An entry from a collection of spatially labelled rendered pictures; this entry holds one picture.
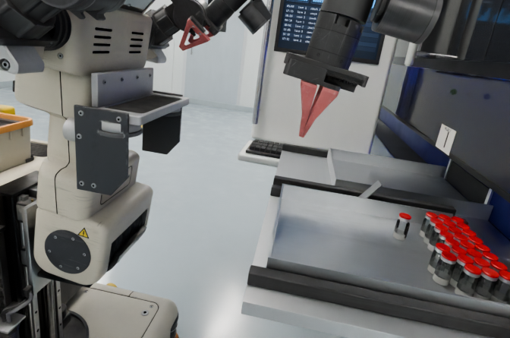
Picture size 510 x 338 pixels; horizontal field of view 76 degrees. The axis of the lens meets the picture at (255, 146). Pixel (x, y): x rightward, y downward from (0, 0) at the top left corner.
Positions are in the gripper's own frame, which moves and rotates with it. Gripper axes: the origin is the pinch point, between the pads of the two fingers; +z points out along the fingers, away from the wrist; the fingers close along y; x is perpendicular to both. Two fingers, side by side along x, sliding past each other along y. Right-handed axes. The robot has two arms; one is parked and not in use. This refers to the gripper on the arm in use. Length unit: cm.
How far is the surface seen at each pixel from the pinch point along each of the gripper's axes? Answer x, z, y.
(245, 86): 545, 74, -90
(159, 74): 545, 100, -251
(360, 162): 54, 16, 23
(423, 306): -7.1, 15.1, 20.8
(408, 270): 3.0, 16.6, 22.6
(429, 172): 54, 12, 42
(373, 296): -7.2, 16.0, 14.7
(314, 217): 14.3, 18.7, 8.4
